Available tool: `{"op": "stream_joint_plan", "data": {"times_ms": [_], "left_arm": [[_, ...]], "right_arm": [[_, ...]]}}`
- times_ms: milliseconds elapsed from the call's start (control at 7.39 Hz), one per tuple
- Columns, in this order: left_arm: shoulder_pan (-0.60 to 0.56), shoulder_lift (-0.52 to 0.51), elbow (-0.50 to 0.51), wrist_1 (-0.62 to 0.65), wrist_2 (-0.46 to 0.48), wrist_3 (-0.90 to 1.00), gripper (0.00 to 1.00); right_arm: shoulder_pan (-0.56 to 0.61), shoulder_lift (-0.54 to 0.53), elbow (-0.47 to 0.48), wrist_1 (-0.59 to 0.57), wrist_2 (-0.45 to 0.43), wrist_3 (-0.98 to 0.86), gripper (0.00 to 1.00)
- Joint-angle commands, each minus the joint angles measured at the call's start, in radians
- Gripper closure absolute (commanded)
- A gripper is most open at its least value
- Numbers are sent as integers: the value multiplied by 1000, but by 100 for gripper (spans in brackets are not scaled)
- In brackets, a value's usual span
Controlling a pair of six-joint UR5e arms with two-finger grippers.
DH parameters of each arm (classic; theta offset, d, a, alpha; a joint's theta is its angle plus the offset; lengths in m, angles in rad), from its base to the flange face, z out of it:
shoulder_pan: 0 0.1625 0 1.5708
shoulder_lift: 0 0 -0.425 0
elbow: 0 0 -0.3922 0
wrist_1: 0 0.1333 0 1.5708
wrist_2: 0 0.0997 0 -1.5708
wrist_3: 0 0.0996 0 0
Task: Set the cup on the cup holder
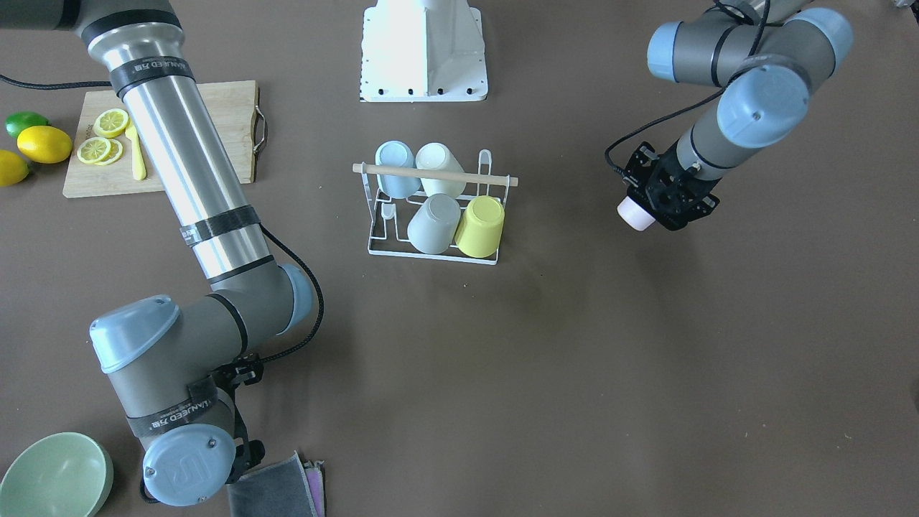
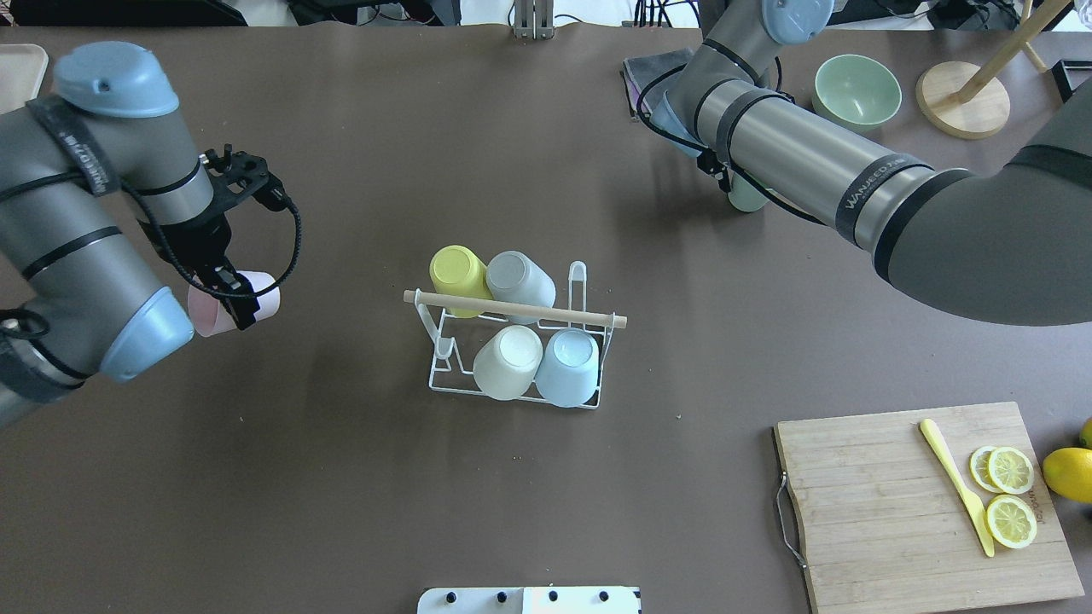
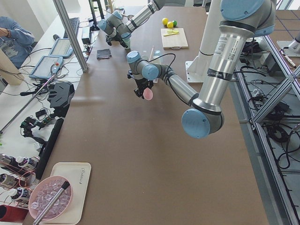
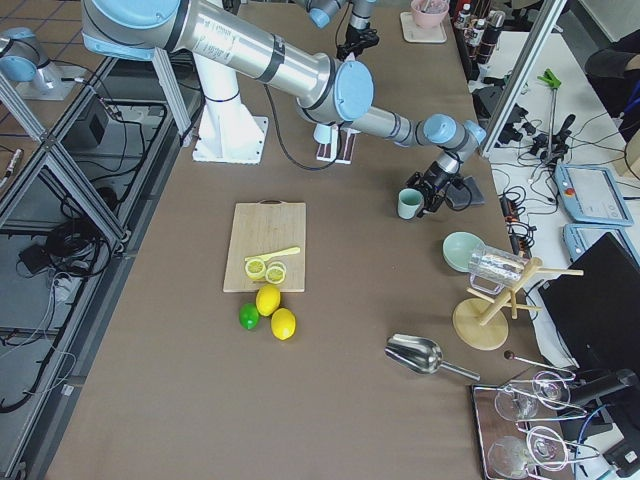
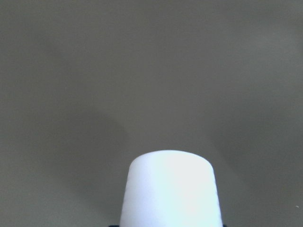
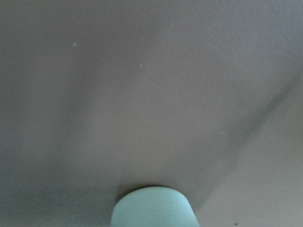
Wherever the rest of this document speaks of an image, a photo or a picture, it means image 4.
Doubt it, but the metal scoop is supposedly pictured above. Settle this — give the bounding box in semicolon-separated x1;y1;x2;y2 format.
385;333;480;382

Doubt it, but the seated person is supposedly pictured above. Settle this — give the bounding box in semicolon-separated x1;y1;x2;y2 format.
584;30;639;141

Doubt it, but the green bowl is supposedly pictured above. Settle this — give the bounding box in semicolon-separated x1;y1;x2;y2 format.
442;231;485;273

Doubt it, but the yellow lemon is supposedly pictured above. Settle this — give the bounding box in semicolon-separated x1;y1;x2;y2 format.
271;308;297;341
255;284;281;317

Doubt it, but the wooden mug tree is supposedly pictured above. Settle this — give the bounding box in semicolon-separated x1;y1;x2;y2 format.
452;257;584;351

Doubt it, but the grey cloth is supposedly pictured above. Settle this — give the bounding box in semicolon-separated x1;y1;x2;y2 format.
445;176;485;211

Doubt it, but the wine glass rack tray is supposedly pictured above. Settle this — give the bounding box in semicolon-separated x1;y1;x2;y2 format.
470;370;612;479

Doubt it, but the yellow plastic knife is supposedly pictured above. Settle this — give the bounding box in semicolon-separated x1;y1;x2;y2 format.
244;246;301;262

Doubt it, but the pink bowl with ice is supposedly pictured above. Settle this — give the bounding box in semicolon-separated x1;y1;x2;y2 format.
410;0;449;29

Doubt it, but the green cup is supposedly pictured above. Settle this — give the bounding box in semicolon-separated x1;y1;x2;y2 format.
397;188;424;220

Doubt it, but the aluminium frame post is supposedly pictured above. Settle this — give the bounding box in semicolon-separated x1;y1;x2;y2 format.
480;0;566;158

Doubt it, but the bamboo cutting board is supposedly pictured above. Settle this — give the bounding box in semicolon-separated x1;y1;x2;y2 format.
223;201;307;293

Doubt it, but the black laptop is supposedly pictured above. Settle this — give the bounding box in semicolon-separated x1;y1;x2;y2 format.
539;233;639;372

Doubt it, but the beige tray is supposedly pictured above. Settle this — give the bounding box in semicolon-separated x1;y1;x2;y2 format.
400;12;447;44

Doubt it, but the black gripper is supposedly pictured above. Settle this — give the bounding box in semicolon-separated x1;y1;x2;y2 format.
337;27;379;61
406;163;453;218

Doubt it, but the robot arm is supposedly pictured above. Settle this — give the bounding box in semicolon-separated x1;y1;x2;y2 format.
293;0;379;61
81;1;486;215

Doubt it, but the lemon slice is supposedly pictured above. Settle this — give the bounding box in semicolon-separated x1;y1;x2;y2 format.
244;258;267;281
264;261;287;285

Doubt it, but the blue teach pendant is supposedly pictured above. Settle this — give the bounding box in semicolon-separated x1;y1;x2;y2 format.
554;164;634;226
562;223;639;261

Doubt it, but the green lime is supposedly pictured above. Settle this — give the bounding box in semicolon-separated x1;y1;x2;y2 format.
238;303;261;330

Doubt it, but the clear glass mug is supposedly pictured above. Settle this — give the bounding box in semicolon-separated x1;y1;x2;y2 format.
468;244;528;295

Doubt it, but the white cup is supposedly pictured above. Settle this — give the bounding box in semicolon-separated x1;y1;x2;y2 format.
313;124;333;145

